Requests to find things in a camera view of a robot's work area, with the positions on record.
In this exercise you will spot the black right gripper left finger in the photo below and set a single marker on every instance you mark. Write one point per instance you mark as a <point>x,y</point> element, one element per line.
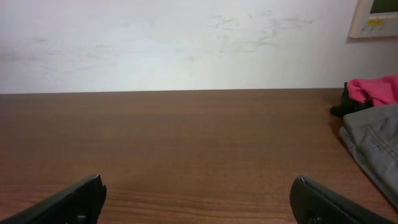
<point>80,203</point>

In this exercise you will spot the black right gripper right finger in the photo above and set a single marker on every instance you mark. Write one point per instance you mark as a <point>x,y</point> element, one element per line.
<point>313,203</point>

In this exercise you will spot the grey shorts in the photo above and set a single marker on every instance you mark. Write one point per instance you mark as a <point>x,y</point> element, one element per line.
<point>371,138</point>

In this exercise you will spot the black garment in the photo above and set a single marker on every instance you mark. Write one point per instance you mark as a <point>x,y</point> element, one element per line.
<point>347,105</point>

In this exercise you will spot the red garment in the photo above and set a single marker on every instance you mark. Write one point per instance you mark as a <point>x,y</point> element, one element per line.
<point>381,91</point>

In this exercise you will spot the beige wall control panel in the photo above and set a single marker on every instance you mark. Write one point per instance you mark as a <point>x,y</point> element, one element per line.
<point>374,18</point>

